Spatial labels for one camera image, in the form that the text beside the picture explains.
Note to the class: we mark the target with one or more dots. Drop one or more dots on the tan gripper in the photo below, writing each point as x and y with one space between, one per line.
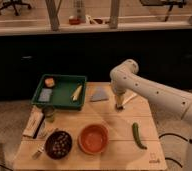
119 100

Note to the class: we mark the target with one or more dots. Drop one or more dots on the grey triangular towel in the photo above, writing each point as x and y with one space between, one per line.
99 95

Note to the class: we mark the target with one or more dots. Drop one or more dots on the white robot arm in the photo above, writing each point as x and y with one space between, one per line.
124 77

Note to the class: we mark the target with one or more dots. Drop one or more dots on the red bowl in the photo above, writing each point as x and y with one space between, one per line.
93 139

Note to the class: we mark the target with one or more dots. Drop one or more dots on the dark bowl with nuts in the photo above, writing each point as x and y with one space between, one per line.
58 144

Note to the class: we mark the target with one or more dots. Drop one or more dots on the yellow corn cob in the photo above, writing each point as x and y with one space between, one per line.
76 93

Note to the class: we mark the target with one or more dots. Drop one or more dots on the green plastic tray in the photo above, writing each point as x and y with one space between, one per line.
65 85

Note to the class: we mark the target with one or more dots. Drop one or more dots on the small glass jar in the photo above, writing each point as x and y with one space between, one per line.
49 113

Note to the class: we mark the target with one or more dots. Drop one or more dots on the orange sponge cube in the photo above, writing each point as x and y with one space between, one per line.
49 82

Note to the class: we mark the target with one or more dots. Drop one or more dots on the grey sponge pad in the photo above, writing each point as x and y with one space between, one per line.
45 95

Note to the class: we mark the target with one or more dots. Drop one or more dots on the red white object on floor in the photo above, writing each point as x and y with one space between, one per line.
78 16

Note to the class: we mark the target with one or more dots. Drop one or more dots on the metal fork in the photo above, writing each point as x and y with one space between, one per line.
40 150

